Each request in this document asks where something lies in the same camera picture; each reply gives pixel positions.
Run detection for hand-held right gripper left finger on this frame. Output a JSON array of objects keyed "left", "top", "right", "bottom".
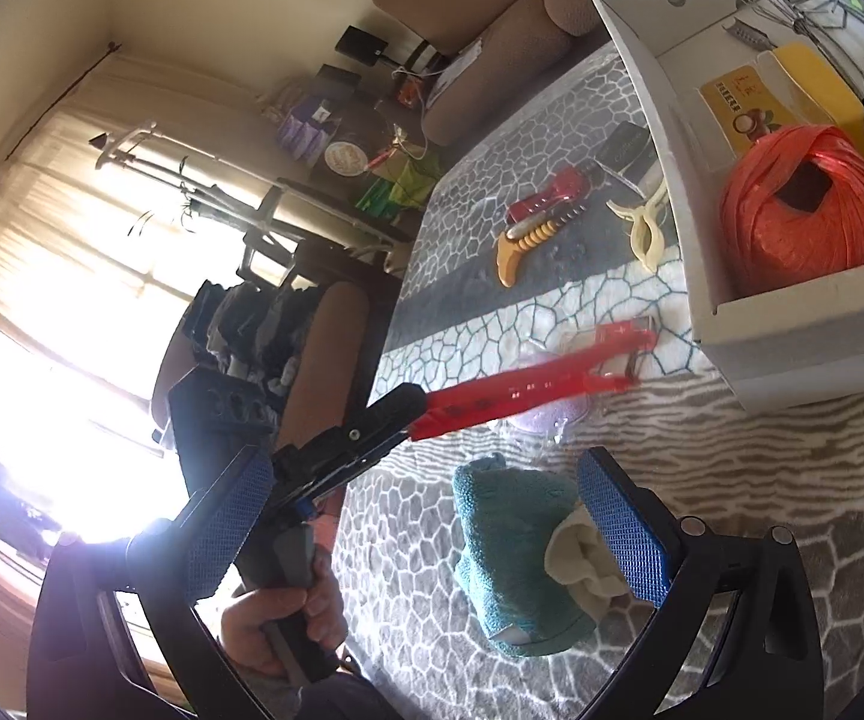
[{"left": 27, "top": 444, "right": 275, "bottom": 720}]

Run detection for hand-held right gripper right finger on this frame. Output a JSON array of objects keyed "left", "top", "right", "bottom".
[{"left": 576, "top": 448, "right": 823, "bottom": 720}]

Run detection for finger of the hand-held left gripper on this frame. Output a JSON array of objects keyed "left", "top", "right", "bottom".
[
  {"left": 274, "top": 431, "right": 412, "bottom": 500},
  {"left": 327, "top": 382, "right": 429, "bottom": 445}
]

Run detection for teal towel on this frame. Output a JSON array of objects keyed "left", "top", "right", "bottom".
[{"left": 452, "top": 454, "right": 605, "bottom": 657}]

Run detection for white cardboard box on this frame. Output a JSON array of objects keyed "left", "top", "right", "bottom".
[{"left": 593, "top": 0, "right": 864, "bottom": 413}]

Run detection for person's left hand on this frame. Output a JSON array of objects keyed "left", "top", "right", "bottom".
[{"left": 220, "top": 540, "right": 347, "bottom": 680}]

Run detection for brown armchair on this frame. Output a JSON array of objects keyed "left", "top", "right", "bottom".
[{"left": 154, "top": 281, "right": 373, "bottom": 466}]

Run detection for pile of clothes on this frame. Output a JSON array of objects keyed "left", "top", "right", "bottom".
[{"left": 188, "top": 281, "right": 328, "bottom": 406}]

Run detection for dark wooden chair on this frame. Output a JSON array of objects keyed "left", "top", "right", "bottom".
[{"left": 237, "top": 180, "right": 403, "bottom": 293}]

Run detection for orange yellow cutter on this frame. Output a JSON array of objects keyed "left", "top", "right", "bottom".
[{"left": 496, "top": 214, "right": 553, "bottom": 287}]

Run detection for potted plant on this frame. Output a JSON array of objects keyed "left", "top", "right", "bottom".
[{"left": 128, "top": 157, "right": 215, "bottom": 241}]

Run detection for green bags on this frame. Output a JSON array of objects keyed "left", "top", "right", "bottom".
[{"left": 357, "top": 157, "right": 440, "bottom": 215}]

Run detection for round white tin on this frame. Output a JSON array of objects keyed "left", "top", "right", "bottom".
[{"left": 325, "top": 139, "right": 369, "bottom": 175}]

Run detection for cream curtain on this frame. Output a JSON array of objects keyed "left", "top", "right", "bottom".
[{"left": 0, "top": 109, "right": 268, "bottom": 331}]

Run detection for stack of purple boxes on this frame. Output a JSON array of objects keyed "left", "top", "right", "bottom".
[{"left": 276, "top": 94, "right": 343, "bottom": 158}]

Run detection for white coat rack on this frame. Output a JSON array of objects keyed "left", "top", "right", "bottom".
[{"left": 89, "top": 120, "right": 395, "bottom": 256}]

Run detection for cream clothes peg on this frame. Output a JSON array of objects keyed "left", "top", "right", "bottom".
[{"left": 606, "top": 180, "right": 669, "bottom": 275}]

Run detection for orange twine ball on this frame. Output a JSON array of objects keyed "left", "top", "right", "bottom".
[{"left": 718, "top": 124, "right": 864, "bottom": 293}]

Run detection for black speaker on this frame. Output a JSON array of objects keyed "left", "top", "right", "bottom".
[
  {"left": 336, "top": 26, "right": 388, "bottom": 65},
  {"left": 316, "top": 64, "right": 362, "bottom": 102}
]

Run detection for white papers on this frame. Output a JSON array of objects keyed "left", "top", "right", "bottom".
[{"left": 428, "top": 41, "right": 485, "bottom": 102}]

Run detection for black case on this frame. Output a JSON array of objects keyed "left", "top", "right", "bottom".
[{"left": 601, "top": 122, "right": 658, "bottom": 181}]

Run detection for brown sofa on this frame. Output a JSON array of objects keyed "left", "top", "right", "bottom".
[{"left": 372, "top": 0, "right": 613, "bottom": 147}]

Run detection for yellow card packet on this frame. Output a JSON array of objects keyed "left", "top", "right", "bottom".
[{"left": 698, "top": 64, "right": 785, "bottom": 147}]

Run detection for yellow plastic bar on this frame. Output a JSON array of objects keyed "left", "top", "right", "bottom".
[{"left": 769, "top": 41, "right": 864, "bottom": 158}]

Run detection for metal whisk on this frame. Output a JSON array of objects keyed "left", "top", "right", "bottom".
[{"left": 736, "top": 0, "right": 864, "bottom": 91}]

